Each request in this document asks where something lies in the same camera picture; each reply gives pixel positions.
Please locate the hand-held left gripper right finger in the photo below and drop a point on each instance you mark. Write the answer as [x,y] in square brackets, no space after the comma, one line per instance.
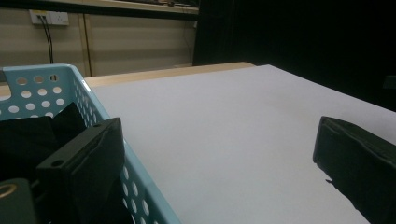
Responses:
[358,168]

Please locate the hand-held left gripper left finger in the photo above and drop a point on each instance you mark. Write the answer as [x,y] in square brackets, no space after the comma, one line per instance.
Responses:
[93,161]

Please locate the black pants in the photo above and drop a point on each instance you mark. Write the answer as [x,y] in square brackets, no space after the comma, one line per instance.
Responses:
[25,140]

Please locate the light blue perforated plastic basket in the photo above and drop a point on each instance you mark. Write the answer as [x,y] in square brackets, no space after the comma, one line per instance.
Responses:
[67,81]

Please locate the wooden table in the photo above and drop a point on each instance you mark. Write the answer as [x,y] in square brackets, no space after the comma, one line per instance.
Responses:
[162,74]

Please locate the beige wooden cabinet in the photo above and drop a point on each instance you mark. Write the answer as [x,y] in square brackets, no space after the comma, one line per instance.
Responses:
[134,40]

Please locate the white table sheet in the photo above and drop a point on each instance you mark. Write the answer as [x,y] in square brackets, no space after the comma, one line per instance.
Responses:
[233,130]

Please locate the white wall socket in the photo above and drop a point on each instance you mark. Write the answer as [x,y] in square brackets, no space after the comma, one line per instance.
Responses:
[57,18]

